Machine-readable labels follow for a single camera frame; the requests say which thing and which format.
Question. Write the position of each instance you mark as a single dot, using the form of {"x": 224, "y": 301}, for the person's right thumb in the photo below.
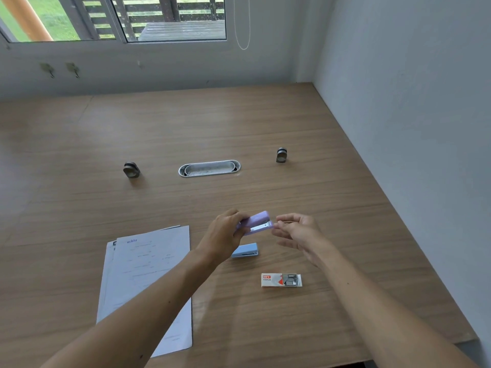
{"x": 289, "y": 217}

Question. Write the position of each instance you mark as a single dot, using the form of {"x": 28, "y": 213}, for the white framed window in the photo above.
{"x": 115, "y": 19}

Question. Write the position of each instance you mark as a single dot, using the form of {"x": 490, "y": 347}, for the purple stapler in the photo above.
{"x": 259, "y": 222}

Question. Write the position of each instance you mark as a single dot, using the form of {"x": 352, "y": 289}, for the orange wooden post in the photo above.
{"x": 27, "y": 17}

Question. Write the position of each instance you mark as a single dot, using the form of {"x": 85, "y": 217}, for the blue stapler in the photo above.
{"x": 245, "y": 250}

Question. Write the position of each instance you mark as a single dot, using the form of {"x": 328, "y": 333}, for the person's left thumb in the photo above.
{"x": 239, "y": 231}

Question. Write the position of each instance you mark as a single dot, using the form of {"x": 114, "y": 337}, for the person's left forearm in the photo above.
{"x": 145, "y": 314}

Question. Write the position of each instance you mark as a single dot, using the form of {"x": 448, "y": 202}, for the white printed paper sheet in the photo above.
{"x": 153, "y": 264}
{"x": 108, "y": 272}

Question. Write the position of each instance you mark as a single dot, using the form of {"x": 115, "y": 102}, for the person's right forearm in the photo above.
{"x": 379, "y": 314}

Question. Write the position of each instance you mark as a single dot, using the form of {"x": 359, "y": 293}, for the wooden slatted fence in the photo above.
{"x": 153, "y": 11}

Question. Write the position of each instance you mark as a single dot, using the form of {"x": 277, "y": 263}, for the person's right hand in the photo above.
{"x": 307, "y": 235}

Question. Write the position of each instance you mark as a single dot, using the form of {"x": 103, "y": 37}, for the person's left hand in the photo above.
{"x": 218, "y": 237}

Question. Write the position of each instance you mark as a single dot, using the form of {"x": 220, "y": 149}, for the metal wall hook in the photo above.
{"x": 48, "y": 69}
{"x": 73, "y": 68}

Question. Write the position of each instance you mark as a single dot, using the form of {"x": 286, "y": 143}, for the round metal clamp fitting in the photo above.
{"x": 281, "y": 155}
{"x": 131, "y": 170}

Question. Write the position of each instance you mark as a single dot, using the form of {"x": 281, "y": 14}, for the white staple box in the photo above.
{"x": 281, "y": 280}

